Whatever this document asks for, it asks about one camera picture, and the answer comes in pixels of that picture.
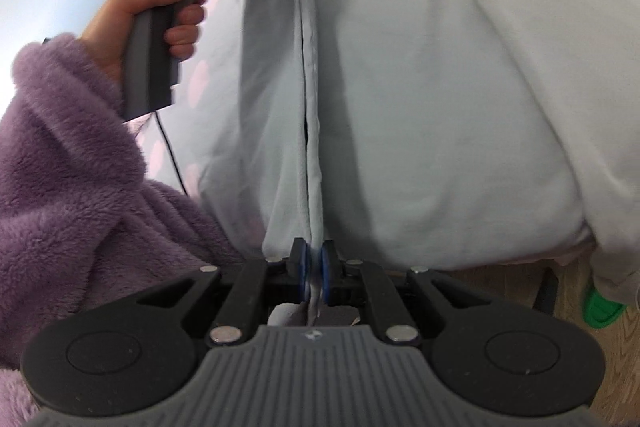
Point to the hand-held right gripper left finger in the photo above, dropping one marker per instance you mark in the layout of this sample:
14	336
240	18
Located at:
301	272

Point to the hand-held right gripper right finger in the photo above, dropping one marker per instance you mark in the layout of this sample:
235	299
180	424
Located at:
327	272

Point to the grey long-sleeve shirt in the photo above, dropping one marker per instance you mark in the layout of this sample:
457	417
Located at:
425	107

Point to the person's left forearm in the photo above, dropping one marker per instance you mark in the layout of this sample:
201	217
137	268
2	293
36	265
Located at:
75	187

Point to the person's left hand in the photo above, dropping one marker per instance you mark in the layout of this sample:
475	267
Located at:
115	27

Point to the green slipper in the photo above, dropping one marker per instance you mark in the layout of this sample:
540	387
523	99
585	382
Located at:
602	309

